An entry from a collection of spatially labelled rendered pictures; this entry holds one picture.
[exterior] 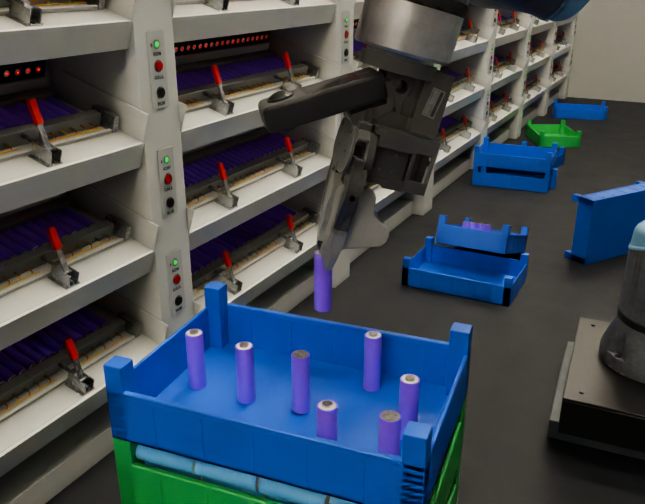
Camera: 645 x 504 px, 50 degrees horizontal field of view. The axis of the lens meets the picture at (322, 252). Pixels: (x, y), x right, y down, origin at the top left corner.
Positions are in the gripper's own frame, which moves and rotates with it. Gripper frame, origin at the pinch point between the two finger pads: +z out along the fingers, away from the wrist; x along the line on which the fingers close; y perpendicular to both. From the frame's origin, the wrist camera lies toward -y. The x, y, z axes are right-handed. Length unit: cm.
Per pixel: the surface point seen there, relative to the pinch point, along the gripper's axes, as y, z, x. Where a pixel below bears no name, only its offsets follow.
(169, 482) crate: -10.7, 21.9, -9.8
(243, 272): 4, 37, 81
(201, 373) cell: -9.0, 15.6, -0.2
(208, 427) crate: -8.7, 13.7, -12.1
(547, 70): 187, -21, 334
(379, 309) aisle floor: 43, 46, 94
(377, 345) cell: 7.3, 7.5, -3.5
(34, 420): -29, 47, 31
